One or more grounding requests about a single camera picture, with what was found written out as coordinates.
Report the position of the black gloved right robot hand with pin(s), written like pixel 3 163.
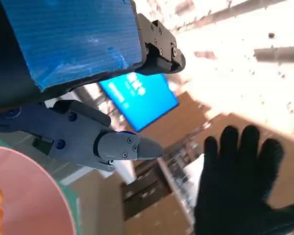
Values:
pixel 235 191

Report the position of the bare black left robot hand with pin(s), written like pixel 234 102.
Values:
pixel 71 36

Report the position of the pink bowl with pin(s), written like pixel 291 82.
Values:
pixel 29 195

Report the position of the black shelf cabinet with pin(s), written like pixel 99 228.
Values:
pixel 147 191

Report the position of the blue screen monitor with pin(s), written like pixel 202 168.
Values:
pixel 147 102

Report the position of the green cutting mat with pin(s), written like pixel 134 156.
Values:
pixel 73 205

